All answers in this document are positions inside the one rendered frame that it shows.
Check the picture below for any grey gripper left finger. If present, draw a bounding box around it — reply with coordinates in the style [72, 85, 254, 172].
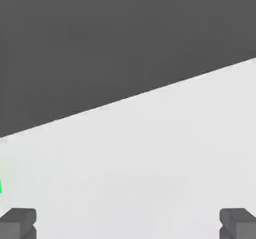
[0, 207, 38, 239]

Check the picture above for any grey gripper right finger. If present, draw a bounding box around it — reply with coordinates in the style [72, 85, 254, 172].
[219, 207, 256, 239]

